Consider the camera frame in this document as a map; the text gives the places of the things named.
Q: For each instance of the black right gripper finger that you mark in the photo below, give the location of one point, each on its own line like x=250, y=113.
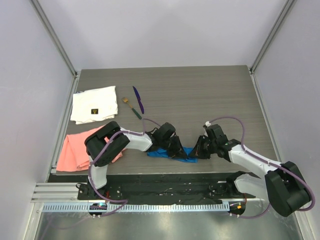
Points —
x=202, y=142
x=198, y=152

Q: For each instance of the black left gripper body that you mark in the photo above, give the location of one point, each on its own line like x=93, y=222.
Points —
x=171, y=142

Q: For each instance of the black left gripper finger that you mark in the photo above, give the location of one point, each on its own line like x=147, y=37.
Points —
x=183, y=154
x=174, y=151

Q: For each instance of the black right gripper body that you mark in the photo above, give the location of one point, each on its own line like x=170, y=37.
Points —
x=212, y=145

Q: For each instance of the blue cloth napkin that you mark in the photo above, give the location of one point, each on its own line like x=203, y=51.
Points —
x=161, y=153

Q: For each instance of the green handled gold fork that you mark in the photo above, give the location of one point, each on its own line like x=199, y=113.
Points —
x=126, y=101

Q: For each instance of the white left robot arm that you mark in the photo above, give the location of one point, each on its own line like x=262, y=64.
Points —
x=104, y=145

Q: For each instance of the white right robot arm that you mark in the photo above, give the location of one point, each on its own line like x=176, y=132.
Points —
x=282, y=184

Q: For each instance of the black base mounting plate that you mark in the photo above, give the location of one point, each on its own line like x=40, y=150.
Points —
x=227, y=177

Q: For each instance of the purple plastic knife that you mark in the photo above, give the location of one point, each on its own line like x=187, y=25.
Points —
x=138, y=99

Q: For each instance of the white folded cloth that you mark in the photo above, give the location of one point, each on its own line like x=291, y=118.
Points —
x=94, y=105

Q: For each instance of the pink folded cloth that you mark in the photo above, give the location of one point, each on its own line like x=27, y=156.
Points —
x=73, y=156

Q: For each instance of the slotted cable duct rail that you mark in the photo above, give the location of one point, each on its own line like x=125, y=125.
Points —
x=91, y=207

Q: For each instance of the horizontal aluminium frame rail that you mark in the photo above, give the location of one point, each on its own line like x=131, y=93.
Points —
x=57, y=191

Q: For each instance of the left aluminium frame post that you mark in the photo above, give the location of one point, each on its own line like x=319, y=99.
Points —
x=52, y=34

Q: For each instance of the aluminium frame post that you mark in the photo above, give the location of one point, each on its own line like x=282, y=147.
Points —
x=281, y=18
x=52, y=34

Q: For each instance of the right aluminium frame post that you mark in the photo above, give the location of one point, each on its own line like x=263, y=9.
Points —
x=281, y=18

